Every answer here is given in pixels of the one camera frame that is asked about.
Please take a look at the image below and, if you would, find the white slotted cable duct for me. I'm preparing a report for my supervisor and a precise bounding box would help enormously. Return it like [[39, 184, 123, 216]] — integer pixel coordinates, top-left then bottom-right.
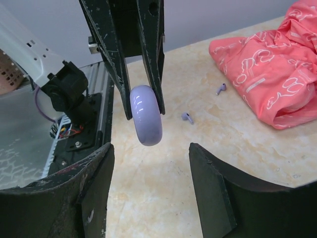
[[41, 115, 71, 178]]

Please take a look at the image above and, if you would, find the purple round charging case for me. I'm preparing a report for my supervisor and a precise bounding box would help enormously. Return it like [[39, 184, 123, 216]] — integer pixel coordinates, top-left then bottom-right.
[[130, 85, 162, 146]]

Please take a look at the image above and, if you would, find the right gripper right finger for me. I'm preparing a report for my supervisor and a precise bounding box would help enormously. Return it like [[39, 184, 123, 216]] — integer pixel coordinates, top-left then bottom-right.
[[189, 143, 317, 238]]

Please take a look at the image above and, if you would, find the pink perforated basket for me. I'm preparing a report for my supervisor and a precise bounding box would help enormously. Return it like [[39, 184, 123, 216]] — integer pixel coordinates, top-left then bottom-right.
[[0, 50, 24, 95]]

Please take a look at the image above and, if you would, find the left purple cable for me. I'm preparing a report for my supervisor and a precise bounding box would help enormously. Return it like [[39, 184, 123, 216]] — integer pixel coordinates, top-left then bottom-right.
[[34, 85, 57, 122]]

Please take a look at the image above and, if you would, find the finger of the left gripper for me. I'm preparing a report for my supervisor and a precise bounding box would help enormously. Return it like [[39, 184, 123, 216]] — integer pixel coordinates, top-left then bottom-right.
[[80, 0, 131, 120], [136, 0, 165, 115]]

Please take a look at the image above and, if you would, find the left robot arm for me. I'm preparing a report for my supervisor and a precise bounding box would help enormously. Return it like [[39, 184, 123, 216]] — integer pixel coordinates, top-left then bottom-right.
[[0, 0, 165, 125]]

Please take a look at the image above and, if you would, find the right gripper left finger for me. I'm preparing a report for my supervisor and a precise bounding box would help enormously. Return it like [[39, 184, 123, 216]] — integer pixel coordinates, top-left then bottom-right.
[[0, 143, 114, 238]]

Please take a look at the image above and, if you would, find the purple earbud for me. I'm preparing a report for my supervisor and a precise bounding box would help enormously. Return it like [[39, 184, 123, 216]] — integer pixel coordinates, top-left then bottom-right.
[[216, 83, 226, 95], [181, 112, 194, 124]]

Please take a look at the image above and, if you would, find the crumpled pink cloth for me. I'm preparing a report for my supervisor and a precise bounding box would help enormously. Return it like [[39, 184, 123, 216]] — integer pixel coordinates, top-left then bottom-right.
[[209, 0, 317, 129]]

